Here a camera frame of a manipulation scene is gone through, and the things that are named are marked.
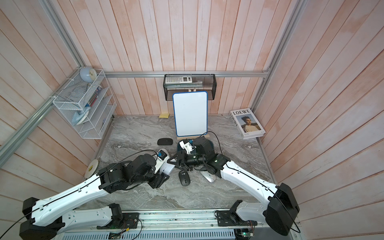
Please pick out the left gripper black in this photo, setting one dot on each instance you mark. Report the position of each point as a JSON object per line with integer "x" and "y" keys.
{"x": 154, "y": 184}

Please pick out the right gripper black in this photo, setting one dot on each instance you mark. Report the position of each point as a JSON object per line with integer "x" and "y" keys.
{"x": 183, "y": 158}

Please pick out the black rounded mouse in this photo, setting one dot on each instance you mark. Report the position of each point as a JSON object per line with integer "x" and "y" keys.
{"x": 184, "y": 178}

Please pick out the silver mouse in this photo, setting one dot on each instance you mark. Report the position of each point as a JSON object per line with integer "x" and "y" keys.
{"x": 211, "y": 178}

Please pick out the slim white mouse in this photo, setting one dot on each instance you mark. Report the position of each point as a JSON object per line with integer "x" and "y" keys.
{"x": 166, "y": 168}

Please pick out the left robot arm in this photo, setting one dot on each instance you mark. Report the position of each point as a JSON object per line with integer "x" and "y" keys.
{"x": 48, "y": 217}

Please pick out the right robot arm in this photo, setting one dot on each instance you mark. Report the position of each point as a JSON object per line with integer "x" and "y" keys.
{"x": 277, "y": 206}

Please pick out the flat black mouse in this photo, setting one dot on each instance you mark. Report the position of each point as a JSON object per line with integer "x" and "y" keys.
{"x": 165, "y": 142}

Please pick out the teal storage box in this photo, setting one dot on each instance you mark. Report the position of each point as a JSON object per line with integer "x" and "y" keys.
{"x": 211, "y": 146}

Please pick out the yellow sticky note pad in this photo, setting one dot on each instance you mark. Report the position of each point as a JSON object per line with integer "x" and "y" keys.
{"x": 164, "y": 116}

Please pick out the blue framed whiteboard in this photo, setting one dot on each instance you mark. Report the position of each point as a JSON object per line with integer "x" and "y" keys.
{"x": 191, "y": 113}

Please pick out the white tape roll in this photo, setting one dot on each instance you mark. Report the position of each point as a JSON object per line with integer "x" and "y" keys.
{"x": 91, "y": 169}

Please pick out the white calculator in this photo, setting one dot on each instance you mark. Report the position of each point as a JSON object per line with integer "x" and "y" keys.
{"x": 176, "y": 80}

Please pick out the Loewe book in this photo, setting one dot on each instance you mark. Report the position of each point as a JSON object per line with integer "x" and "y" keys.
{"x": 247, "y": 123}

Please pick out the green circuit board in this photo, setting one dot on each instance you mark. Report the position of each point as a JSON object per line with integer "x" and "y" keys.
{"x": 243, "y": 234}

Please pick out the white item in rack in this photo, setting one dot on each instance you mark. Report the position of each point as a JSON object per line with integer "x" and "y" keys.
{"x": 80, "y": 116}

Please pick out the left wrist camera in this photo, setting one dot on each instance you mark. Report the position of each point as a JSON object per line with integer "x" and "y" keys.
{"x": 162, "y": 157}

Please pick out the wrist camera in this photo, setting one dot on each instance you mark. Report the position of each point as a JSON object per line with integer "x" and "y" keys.
{"x": 162, "y": 157}
{"x": 187, "y": 145}

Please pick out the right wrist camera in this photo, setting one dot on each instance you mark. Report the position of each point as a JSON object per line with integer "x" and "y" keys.
{"x": 187, "y": 145}

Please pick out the aluminium front rail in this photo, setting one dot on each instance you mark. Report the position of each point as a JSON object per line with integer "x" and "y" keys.
{"x": 163, "y": 219}

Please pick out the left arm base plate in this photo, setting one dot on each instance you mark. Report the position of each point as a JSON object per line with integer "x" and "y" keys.
{"x": 121, "y": 221}

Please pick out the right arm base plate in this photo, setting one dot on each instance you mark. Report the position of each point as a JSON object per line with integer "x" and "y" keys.
{"x": 231, "y": 219}

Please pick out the black mesh wall basket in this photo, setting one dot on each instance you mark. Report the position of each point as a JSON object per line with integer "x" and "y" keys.
{"x": 201, "y": 82}

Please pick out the white wire shelf rack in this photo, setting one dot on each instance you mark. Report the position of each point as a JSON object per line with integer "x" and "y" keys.
{"x": 77, "y": 94}

